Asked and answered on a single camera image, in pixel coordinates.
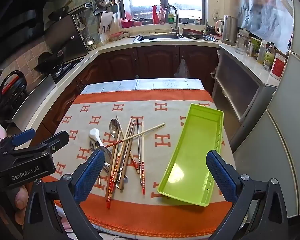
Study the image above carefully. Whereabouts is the kitchen sink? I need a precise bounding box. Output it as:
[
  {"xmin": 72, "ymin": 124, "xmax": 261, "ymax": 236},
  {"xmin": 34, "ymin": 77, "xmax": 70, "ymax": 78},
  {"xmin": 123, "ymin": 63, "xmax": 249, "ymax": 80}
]
[{"xmin": 134, "ymin": 34, "xmax": 217, "ymax": 42}]

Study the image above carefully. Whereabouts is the white plastic bag on door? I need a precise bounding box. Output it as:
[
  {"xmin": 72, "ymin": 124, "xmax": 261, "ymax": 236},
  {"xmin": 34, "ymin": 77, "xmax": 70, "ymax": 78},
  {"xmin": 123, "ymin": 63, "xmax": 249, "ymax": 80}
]
[{"xmin": 174, "ymin": 58, "xmax": 190, "ymax": 79}]

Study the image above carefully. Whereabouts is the grey refrigerator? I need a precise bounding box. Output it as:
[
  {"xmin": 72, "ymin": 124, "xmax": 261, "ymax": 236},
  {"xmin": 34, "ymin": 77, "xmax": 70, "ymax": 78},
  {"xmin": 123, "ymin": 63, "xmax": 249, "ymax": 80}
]
[{"xmin": 234, "ymin": 0, "xmax": 300, "ymax": 217}]

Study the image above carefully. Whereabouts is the pale wooden chopstick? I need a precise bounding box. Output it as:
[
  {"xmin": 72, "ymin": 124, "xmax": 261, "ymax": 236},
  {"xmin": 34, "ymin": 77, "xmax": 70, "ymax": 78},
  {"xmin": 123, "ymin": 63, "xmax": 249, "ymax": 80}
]
[{"xmin": 141, "ymin": 121, "xmax": 146, "ymax": 196}]

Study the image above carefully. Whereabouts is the white ceramic spoon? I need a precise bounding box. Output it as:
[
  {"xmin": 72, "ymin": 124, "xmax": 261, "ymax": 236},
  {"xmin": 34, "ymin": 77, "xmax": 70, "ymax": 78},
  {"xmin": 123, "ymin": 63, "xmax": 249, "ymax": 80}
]
[{"xmin": 89, "ymin": 128, "xmax": 104, "ymax": 147}]

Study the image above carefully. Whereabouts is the black wok on stove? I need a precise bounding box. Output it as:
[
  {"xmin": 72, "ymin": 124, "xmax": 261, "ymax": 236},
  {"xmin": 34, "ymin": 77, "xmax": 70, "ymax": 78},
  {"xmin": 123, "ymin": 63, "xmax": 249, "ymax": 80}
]
[{"xmin": 34, "ymin": 49, "xmax": 64, "ymax": 74}]

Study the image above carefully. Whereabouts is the lime green plastic tray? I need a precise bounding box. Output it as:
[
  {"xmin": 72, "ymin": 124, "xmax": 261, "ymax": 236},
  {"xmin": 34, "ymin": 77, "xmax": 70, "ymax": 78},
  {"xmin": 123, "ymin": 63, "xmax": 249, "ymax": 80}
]
[{"xmin": 157, "ymin": 103, "xmax": 224, "ymax": 207}]

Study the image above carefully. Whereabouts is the red spray bottle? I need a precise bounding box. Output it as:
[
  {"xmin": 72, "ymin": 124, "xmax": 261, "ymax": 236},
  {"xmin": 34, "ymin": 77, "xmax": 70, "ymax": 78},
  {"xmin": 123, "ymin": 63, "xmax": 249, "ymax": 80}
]
[{"xmin": 152, "ymin": 5, "xmax": 159, "ymax": 24}]

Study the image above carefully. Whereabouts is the thin brown bamboo chopstick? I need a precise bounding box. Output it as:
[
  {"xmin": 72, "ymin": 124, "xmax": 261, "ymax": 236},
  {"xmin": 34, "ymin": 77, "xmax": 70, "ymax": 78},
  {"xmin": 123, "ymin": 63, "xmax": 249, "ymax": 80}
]
[{"xmin": 117, "ymin": 118, "xmax": 140, "ymax": 177}]

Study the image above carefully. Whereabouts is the steel soup spoon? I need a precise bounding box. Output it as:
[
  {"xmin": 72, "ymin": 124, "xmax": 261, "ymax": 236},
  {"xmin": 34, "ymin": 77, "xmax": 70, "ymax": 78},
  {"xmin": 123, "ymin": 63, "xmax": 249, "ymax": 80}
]
[{"xmin": 96, "ymin": 145, "xmax": 123, "ymax": 189}]

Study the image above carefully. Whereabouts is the steel kitchen faucet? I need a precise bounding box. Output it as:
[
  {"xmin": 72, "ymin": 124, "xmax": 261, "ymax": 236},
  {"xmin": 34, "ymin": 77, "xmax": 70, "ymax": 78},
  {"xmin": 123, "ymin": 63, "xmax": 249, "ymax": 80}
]
[{"xmin": 164, "ymin": 5, "xmax": 180, "ymax": 37}]

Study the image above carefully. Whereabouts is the left hand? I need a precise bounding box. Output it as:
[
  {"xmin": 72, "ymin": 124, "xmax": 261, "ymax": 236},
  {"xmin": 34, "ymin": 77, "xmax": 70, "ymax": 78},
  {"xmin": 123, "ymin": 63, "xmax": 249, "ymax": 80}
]
[{"xmin": 0, "ymin": 186, "xmax": 29, "ymax": 226}]

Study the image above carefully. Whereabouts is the dark brown wooden chopstick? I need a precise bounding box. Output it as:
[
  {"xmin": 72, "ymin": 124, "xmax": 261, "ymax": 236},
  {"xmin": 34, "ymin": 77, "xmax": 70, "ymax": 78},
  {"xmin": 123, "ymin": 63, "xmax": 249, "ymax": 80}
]
[{"xmin": 119, "ymin": 118, "xmax": 135, "ymax": 190}]

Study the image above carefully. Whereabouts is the large steel spoon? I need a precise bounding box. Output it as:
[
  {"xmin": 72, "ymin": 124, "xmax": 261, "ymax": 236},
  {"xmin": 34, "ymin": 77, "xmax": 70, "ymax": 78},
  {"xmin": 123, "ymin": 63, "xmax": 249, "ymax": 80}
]
[{"xmin": 108, "ymin": 118, "xmax": 129, "ymax": 182}]

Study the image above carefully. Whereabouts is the stainless electric kettle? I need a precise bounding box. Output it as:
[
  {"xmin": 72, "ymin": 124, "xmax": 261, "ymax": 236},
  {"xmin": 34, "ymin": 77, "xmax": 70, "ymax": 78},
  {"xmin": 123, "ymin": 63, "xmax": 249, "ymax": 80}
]
[{"xmin": 222, "ymin": 15, "xmax": 238, "ymax": 46}]

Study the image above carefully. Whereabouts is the small steel teaspoon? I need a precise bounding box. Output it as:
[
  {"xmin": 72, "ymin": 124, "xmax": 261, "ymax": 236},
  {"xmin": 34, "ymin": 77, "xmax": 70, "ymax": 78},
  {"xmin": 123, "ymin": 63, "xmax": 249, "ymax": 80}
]
[{"xmin": 89, "ymin": 140, "xmax": 102, "ymax": 186}]

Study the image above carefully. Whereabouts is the orange beige H-pattern cloth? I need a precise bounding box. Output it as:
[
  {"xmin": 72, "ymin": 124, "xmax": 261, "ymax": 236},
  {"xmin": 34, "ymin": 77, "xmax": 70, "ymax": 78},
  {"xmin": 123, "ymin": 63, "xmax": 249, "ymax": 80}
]
[{"xmin": 44, "ymin": 89, "xmax": 234, "ymax": 239}]

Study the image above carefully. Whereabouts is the light chopstick red end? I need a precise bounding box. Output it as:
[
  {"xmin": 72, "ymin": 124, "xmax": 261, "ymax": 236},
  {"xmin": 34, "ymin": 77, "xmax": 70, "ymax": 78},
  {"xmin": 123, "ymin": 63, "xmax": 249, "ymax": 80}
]
[{"xmin": 105, "ymin": 122, "xmax": 166, "ymax": 148}]

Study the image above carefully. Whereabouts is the red labelled white jar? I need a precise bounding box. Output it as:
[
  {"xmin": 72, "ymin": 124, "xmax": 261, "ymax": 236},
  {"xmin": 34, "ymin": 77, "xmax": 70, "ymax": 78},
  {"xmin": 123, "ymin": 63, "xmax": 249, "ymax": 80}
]
[{"xmin": 270, "ymin": 53, "xmax": 286, "ymax": 80}]

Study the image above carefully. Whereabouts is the stainless dishwasher cabinet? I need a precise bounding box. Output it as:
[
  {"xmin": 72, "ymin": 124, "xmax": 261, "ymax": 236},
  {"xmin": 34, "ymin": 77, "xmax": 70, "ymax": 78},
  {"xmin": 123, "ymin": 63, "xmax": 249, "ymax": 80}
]
[{"xmin": 212, "ymin": 44, "xmax": 280, "ymax": 152}]

